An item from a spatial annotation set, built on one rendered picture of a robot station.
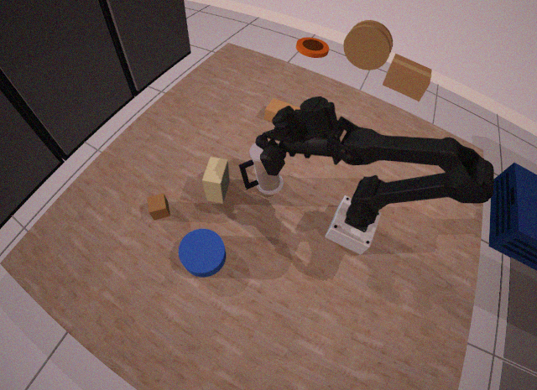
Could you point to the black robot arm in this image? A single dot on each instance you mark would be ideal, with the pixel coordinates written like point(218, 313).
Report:
point(468, 178)

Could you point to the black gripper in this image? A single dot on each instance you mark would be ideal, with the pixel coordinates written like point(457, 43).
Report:
point(273, 154)

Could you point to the french press coffee maker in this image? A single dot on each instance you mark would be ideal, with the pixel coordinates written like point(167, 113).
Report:
point(266, 184)

